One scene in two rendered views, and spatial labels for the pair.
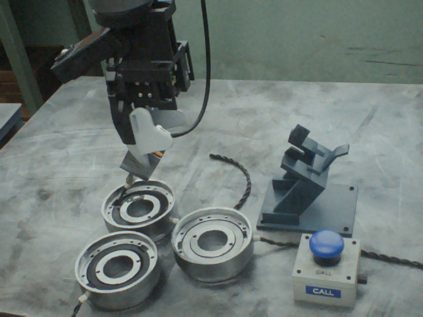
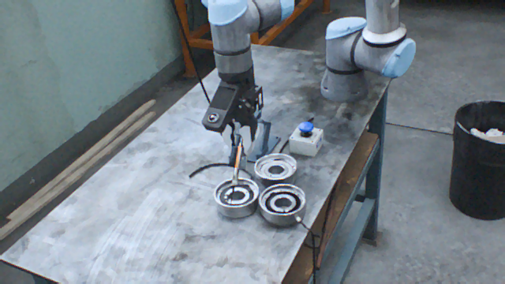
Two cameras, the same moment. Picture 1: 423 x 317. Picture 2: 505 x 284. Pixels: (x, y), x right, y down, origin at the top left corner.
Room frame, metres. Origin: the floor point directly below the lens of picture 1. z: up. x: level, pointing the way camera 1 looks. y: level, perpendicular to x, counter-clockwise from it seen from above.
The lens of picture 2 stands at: (0.50, 1.00, 1.59)
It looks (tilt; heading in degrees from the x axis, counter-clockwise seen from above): 34 degrees down; 276
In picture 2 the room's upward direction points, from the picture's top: 5 degrees counter-clockwise
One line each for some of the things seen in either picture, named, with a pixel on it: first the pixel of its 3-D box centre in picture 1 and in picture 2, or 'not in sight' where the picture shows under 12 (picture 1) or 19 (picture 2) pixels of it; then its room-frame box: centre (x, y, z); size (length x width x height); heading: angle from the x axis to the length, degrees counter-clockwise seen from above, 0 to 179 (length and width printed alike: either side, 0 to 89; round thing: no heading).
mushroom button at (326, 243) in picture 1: (327, 253); (305, 132); (0.48, -0.11, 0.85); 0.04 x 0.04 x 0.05
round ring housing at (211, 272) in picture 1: (213, 244); (276, 172); (0.56, 0.02, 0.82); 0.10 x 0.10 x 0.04
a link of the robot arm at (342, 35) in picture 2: not in sight; (348, 42); (0.35, -0.42, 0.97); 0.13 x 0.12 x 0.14; 137
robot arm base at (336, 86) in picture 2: not in sight; (345, 76); (0.35, -0.42, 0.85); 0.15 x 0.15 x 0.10
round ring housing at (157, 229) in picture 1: (141, 212); (237, 198); (0.65, 0.11, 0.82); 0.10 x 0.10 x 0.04
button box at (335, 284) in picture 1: (332, 270); (307, 139); (0.48, -0.12, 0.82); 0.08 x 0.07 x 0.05; 67
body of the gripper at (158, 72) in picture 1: (143, 53); (238, 91); (0.63, 0.06, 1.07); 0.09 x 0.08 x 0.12; 68
